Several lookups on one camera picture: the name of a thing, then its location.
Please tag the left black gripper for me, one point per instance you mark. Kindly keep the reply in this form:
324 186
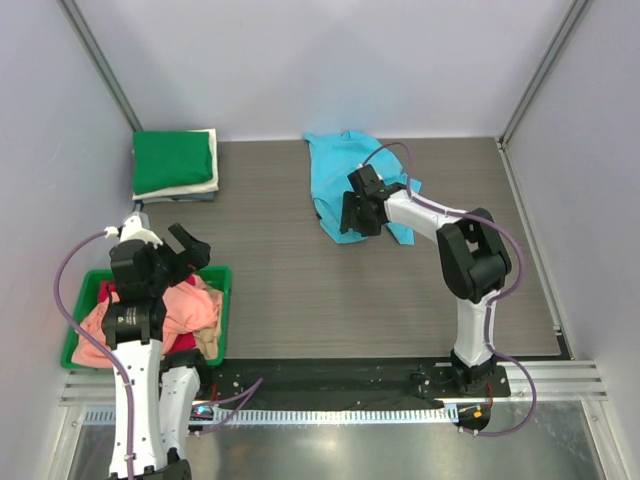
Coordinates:
196 255

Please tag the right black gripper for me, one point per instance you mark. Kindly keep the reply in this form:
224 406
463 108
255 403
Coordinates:
348 220

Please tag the light blue t shirt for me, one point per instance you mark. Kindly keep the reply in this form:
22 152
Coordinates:
332 158

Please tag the green plastic bin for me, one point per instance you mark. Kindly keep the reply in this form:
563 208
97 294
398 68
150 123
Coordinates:
216 277

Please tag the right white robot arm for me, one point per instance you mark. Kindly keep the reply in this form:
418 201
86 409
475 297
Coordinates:
474 261

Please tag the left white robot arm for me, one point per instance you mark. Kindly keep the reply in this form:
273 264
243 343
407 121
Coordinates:
153 392

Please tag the folded grey blue t shirt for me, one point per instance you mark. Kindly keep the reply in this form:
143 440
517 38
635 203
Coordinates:
194 197

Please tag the folded cream t shirt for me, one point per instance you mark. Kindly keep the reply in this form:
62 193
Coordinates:
209 186

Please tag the salmon pink t shirt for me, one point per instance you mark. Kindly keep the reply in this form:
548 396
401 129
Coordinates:
188 303

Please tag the folded green t shirt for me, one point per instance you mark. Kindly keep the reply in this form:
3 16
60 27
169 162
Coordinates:
167 159

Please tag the red t shirt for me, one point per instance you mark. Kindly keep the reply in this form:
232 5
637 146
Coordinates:
175 337

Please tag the beige t shirt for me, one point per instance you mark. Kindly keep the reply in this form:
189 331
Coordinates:
207 339

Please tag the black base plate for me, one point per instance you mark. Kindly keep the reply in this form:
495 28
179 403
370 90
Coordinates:
348 384

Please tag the white slotted cable duct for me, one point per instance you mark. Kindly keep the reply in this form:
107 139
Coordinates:
101 416

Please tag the left aluminium frame post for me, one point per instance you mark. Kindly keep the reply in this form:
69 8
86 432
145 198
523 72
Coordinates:
87 39

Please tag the aluminium frame post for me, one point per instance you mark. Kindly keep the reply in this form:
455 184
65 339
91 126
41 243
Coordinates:
559 41
87 39

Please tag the aluminium rail front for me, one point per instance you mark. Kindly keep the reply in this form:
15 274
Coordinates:
557 380

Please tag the right aluminium frame post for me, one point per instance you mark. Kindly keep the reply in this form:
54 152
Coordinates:
559 41

